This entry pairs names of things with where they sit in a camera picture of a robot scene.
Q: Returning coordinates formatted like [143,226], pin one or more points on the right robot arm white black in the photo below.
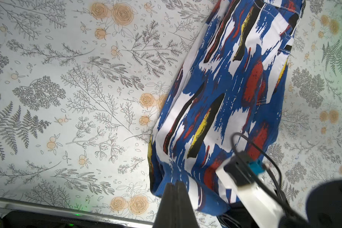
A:
[323,208]

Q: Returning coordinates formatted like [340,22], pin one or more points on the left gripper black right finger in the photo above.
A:
[185,217]

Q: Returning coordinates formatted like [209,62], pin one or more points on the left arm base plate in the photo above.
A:
[22,219]

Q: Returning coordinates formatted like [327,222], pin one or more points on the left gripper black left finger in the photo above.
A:
[166,215]

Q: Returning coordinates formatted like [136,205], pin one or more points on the blue patterned long pants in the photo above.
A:
[228,92]

